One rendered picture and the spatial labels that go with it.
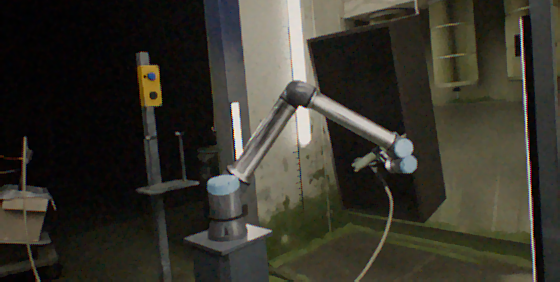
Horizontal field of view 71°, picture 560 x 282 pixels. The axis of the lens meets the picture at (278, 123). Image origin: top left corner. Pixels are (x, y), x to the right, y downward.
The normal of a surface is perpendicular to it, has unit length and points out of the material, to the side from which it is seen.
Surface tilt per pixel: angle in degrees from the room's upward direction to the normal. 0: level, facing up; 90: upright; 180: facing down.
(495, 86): 90
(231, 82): 90
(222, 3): 90
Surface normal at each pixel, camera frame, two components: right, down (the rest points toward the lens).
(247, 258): 0.70, -0.02
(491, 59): -0.71, 0.10
